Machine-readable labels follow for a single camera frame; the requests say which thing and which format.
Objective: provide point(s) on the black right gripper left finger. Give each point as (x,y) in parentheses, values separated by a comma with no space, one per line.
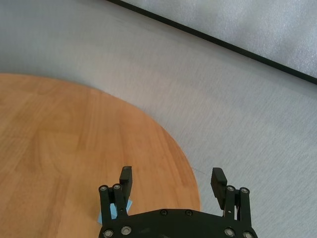
(125,183)

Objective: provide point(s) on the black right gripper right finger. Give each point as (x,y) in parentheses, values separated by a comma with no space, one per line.
(219,186)

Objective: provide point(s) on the black wall trim strip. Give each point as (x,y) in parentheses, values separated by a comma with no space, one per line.
(213,39)

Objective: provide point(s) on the blue cube block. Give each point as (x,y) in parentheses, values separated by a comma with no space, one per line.
(113,212)

